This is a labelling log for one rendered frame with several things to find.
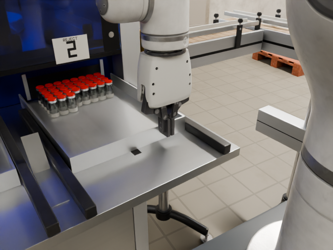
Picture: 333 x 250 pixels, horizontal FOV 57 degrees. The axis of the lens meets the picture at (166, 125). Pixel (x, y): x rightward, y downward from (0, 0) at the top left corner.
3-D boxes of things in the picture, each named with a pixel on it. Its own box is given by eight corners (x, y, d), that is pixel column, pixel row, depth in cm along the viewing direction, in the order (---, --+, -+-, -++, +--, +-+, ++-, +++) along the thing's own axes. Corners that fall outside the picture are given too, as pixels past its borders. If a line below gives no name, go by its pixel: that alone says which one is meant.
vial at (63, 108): (58, 112, 75) (55, 95, 73) (67, 110, 76) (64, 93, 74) (61, 116, 74) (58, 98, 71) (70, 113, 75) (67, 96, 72)
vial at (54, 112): (49, 115, 74) (45, 97, 72) (58, 112, 75) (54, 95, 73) (52, 119, 72) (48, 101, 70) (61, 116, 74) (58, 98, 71)
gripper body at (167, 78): (175, 35, 60) (175, 90, 65) (129, 43, 54) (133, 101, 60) (200, 42, 54) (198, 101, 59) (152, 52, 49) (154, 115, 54)
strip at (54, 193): (27, 163, 58) (20, 136, 55) (43, 157, 59) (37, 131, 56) (50, 208, 48) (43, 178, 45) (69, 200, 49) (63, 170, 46)
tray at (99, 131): (21, 106, 79) (18, 94, 77) (112, 84, 92) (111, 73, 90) (72, 174, 55) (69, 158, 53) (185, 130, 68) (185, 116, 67)
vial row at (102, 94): (46, 112, 76) (42, 94, 73) (111, 94, 85) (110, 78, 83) (49, 115, 74) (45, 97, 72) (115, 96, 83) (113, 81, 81)
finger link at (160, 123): (160, 101, 61) (161, 130, 64) (147, 105, 59) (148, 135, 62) (170, 106, 59) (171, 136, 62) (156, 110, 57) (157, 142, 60)
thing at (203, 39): (127, 87, 100) (124, 38, 92) (105, 74, 111) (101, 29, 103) (263, 51, 135) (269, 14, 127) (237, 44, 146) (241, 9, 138)
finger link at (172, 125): (174, 96, 63) (174, 126, 66) (161, 100, 61) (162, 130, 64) (184, 101, 60) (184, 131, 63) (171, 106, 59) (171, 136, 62)
